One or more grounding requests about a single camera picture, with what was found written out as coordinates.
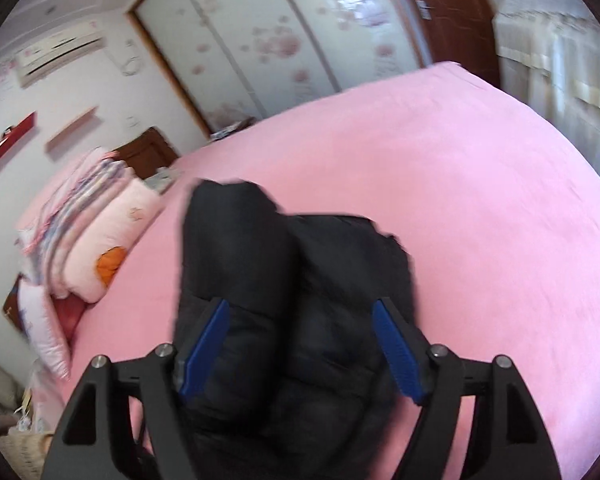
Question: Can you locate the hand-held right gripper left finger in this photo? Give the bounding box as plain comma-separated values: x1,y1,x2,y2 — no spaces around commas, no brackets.
41,299,232,480

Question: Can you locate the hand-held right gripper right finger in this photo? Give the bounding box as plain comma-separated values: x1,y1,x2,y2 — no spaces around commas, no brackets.
372,300,563,480

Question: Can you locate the black puffer jacket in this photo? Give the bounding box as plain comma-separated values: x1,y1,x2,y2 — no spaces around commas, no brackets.
172,178,423,480

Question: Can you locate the red pillow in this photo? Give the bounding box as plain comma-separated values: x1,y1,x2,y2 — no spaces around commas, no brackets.
52,294,87,342

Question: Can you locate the white cartoon print pillow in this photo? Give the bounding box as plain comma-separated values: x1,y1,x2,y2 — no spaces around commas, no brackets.
62,180,162,303

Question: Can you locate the pink and white pillow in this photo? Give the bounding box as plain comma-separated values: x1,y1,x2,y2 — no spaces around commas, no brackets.
17,280,72,380

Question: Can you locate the pink bed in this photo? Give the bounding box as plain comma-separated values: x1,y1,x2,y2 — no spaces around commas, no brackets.
15,60,600,480

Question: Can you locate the small grey cloth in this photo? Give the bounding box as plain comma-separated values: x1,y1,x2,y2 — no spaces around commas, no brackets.
147,167,181,193

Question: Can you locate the wooden headboard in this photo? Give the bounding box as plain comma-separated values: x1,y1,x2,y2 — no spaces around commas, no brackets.
1,272,26,333

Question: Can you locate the folded striped quilt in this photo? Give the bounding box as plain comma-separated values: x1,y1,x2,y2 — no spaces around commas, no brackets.
17,147,136,296

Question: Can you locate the brown wooden nightstand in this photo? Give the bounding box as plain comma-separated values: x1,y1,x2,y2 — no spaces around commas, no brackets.
109,127,180,181

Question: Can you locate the woven basket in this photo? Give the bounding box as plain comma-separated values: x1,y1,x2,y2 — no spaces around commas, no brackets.
0,395,56,480

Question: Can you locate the low table with papers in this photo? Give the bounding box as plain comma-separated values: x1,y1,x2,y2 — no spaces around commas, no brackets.
210,117,257,142

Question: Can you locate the floral sliding door wardrobe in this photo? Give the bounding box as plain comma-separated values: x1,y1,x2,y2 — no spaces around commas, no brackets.
125,0,428,141

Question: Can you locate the white air conditioner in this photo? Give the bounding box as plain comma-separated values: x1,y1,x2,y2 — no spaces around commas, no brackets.
15,27,105,87

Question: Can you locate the brown wooden door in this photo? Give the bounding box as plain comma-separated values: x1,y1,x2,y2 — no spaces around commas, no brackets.
387,0,501,88

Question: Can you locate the pink wall shelf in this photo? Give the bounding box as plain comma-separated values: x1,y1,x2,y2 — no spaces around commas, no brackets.
45,106,100,153

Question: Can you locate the red wall shelf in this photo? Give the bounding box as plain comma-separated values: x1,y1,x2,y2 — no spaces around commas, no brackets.
0,111,37,173

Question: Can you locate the white wall cable coil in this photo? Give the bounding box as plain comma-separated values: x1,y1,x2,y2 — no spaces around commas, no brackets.
119,54,145,77

